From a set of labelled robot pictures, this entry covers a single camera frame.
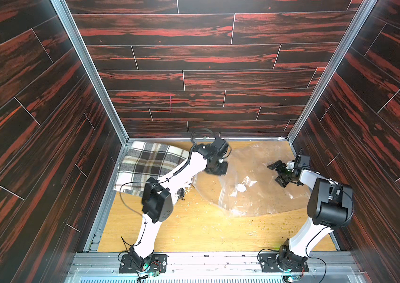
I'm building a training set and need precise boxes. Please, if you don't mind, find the clear plastic vacuum bag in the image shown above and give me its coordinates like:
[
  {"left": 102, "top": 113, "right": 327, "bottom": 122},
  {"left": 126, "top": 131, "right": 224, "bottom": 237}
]
[{"left": 193, "top": 141, "right": 310, "bottom": 217}]

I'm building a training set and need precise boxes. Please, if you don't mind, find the brown cream checked scarf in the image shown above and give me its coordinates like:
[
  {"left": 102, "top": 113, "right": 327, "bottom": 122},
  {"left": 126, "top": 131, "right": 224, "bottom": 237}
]
[{"left": 114, "top": 141, "right": 189, "bottom": 197}]

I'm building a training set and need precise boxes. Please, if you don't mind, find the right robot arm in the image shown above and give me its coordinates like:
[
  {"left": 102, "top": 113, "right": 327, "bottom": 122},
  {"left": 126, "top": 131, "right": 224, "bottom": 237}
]
[{"left": 267, "top": 154, "right": 354, "bottom": 272}]

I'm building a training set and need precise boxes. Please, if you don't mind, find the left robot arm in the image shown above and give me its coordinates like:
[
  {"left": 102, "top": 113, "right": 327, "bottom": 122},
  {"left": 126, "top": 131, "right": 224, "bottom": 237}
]
[{"left": 128, "top": 137, "right": 231, "bottom": 272}]

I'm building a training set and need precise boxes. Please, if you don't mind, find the white vacuum bag valve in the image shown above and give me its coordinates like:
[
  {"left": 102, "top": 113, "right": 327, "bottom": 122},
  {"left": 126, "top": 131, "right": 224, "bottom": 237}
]
[{"left": 235, "top": 183, "right": 247, "bottom": 192}]

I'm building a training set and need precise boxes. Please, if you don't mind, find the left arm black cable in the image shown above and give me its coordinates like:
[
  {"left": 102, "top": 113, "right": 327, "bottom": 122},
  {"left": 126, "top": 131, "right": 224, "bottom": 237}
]
[{"left": 118, "top": 128, "right": 215, "bottom": 252}]

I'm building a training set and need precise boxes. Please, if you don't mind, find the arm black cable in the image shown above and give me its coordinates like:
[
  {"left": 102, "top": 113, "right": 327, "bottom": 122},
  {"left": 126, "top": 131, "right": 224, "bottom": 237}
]
[
  {"left": 118, "top": 128, "right": 215, "bottom": 252},
  {"left": 304, "top": 226, "right": 328, "bottom": 283}
]

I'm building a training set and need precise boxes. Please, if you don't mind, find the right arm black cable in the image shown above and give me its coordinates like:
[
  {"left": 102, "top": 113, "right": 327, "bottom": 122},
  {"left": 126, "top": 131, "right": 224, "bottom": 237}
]
[{"left": 304, "top": 226, "right": 328, "bottom": 283}]

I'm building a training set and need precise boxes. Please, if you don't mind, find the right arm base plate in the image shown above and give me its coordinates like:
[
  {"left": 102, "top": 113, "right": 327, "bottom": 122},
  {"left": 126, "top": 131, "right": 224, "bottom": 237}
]
[{"left": 257, "top": 252, "right": 309, "bottom": 273}]

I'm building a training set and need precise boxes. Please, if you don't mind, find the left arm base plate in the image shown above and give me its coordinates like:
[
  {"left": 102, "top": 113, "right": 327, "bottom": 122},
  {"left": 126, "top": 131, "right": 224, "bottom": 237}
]
[{"left": 119, "top": 254, "right": 168, "bottom": 276}]

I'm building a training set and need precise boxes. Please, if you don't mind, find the aluminium front rail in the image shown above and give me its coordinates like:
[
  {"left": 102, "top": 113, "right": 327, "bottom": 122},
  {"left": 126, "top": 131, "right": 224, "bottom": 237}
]
[{"left": 65, "top": 252, "right": 370, "bottom": 283}]

